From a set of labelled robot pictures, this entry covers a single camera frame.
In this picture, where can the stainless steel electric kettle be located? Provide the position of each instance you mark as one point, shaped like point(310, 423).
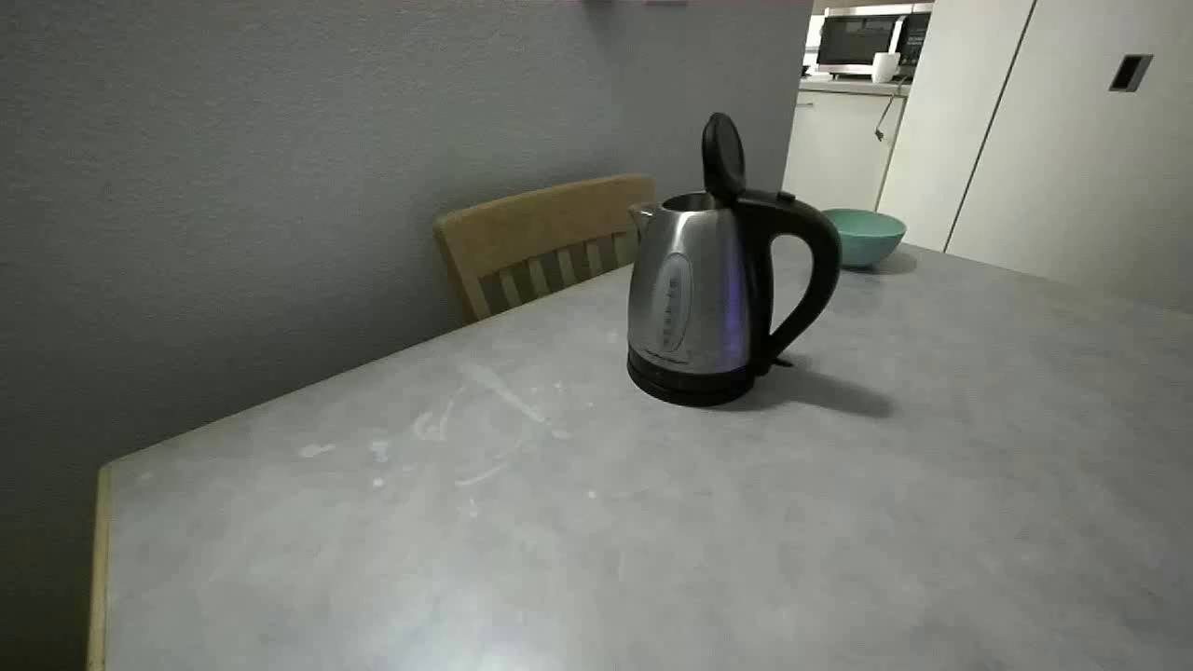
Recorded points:
point(702, 287)

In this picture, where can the teal green bowl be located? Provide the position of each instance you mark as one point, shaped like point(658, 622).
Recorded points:
point(867, 237)

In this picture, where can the white kitchen cabinet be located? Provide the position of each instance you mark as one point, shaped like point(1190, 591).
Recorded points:
point(839, 144)

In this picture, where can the white microwave oven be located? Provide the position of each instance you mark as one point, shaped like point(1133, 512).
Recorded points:
point(850, 38)

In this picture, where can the wooden chair by wall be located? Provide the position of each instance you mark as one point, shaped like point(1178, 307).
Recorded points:
point(535, 244)

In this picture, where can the black wall switch plate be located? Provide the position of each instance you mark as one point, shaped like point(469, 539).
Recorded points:
point(1132, 73)

